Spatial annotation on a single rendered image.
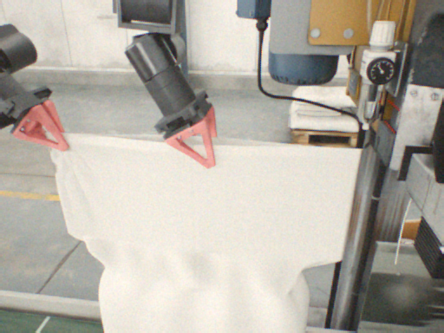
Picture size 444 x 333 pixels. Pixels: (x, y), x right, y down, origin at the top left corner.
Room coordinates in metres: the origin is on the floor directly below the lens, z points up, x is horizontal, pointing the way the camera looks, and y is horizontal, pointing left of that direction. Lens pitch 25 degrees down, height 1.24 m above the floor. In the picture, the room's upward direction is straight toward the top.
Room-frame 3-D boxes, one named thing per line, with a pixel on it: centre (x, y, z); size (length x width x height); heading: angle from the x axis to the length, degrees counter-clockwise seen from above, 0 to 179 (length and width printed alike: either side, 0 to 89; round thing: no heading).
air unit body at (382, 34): (0.51, -0.23, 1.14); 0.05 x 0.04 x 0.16; 172
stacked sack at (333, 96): (3.28, -1.00, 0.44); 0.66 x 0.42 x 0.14; 78
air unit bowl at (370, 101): (0.52, -0.22, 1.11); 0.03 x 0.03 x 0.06
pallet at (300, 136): (3.43, -1.32, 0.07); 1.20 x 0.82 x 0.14; 82
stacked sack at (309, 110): (3.49, -0.97, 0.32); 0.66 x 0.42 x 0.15; 166
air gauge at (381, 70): (0.50, -0.22, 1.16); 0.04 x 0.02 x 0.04; 82
